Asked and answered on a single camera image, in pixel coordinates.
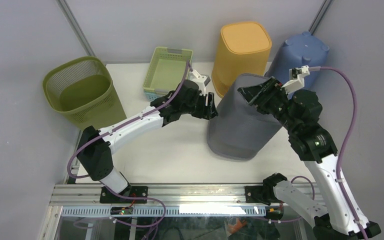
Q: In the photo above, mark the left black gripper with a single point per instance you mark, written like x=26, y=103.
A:
x=208, y=111

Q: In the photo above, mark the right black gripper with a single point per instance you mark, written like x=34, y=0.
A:
x=266, y=90

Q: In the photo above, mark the grey mesh basket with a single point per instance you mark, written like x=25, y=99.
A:
x=239, y=132

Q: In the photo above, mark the orange mesh basket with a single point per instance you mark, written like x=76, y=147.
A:
x=243, y=47

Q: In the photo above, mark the blue plastic bucket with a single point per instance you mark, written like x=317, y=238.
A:
x=298, y=50

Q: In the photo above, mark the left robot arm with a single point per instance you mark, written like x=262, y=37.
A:
x=97, y=146

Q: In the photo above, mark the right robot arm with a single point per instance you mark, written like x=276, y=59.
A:
x=339, y=218

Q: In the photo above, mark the light blue crate underneath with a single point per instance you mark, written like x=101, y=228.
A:
x=151, y=96

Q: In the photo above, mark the light green shallow crate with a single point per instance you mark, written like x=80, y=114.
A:
x=166, y=70

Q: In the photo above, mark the olive green mesh basket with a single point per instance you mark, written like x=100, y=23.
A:
x=82, y=90

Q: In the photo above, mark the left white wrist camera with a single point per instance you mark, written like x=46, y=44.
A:
x=201, y=80

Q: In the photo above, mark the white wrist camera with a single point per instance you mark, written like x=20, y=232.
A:
x=296, y=79
x=201, y=80

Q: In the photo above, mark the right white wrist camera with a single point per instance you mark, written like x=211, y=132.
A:
x=296, y=79

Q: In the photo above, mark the aluminium mounting rail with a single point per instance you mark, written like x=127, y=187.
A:
x=169, y=194

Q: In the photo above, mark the white slotted cable duct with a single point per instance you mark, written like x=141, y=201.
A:
x=183, y=210

